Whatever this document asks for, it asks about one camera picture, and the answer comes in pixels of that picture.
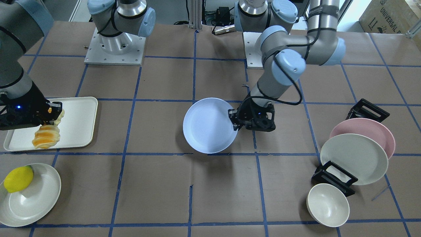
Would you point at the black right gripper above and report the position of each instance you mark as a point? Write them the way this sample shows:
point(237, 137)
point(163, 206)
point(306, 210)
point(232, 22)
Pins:
point(37, 102)

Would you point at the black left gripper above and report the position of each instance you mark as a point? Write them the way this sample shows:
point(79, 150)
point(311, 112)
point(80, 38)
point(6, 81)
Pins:
point(249, 111)

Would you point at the orange striped bread roll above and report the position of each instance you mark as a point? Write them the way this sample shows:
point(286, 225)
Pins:
point(46, 136)

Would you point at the blue plate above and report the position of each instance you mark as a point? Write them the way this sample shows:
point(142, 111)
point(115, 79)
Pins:
point(207, 127)

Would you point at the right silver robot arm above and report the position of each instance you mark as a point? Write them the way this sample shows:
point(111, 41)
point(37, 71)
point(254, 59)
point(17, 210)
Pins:
point(24, 22)

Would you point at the white plate with lemon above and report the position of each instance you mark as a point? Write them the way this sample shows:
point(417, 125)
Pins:
point(31, 204)

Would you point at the pink plate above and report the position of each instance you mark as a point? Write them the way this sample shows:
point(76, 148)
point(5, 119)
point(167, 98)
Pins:
point(369, 128)

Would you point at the cream plate in rack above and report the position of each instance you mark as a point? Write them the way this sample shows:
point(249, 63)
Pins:
point(359, 155)

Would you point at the white rectangular tray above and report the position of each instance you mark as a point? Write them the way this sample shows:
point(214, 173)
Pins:
point(76, 127)

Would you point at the yellow lemon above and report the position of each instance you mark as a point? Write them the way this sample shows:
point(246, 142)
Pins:
point(19, 179)

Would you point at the silver cylinder connector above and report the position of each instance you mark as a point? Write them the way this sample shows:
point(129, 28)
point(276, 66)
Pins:
point(223, 30)

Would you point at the black dish rack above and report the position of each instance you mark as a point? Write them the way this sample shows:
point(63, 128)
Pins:
point(333, 174)

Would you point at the cream bowl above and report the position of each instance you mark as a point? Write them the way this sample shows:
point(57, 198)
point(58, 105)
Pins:
point(327, 205)

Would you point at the cardboard box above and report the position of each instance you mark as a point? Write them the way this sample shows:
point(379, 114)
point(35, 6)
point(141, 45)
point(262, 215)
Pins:
point(390, 16)

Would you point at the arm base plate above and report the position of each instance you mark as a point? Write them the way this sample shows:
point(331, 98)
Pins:
point(253, 53)
point(123, 50)

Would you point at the aluminium frame post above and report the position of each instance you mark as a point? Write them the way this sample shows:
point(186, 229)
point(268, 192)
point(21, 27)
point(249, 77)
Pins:
point(195, 14)

